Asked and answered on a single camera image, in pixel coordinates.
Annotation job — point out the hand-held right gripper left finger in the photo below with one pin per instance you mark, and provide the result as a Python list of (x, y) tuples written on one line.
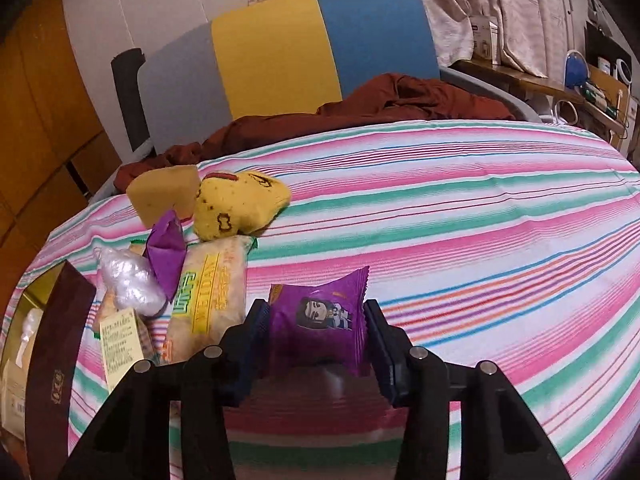
[(250, 350)]

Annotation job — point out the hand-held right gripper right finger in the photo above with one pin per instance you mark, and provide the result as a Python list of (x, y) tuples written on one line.
[(382, 355)]

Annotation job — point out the purple cartoon snack packet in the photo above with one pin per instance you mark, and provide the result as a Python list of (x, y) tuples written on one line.
[(315, 330)]

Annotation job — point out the yellow-label rice cracker packet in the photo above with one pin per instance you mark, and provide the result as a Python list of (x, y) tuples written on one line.
[(215, 285)]

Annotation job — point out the green-ended cracker packet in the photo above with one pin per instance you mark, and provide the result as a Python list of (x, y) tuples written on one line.
[(120, 345)]

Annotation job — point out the gold tin box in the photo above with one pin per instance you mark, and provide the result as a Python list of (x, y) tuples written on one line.
[(57, 360)]

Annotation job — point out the crumpled purple snack packet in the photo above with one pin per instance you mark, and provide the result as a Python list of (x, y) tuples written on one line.
[(167, 250)]

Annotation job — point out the striped tablecloth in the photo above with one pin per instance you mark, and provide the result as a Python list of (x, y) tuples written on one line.
[(450, 240)]

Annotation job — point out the clear plastic wrapped ball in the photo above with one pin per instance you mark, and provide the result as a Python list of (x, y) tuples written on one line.
[(130, 280)]

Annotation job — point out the yellow plush toy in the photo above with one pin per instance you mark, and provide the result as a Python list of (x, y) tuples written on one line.
[(235, 200)]

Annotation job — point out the yellow wedge sponge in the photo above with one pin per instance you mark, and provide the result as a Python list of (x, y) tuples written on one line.
[(160, 192)]

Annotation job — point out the reddish brown cloth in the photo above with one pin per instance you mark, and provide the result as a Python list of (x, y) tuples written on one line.
[(400, 100)]

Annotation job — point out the black rolled mat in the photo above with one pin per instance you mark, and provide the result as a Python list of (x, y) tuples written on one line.
[(127, 95)]

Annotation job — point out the grey yellow blue chair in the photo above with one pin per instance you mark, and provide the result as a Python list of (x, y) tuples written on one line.
[(270, 55)]

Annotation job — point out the wooden side shelf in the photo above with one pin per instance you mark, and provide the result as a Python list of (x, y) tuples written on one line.
[(525, 80)]

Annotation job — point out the wooden wardrobe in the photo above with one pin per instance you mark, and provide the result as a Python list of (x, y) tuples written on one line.
[(40, 110)]

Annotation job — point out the small white box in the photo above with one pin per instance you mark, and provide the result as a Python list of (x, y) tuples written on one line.
[(484, 40)]

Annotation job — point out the blue round object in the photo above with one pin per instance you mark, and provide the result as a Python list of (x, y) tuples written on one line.
[(575, 67)]

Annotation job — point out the black device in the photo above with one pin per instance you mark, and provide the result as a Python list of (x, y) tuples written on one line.
[(605, 45)]

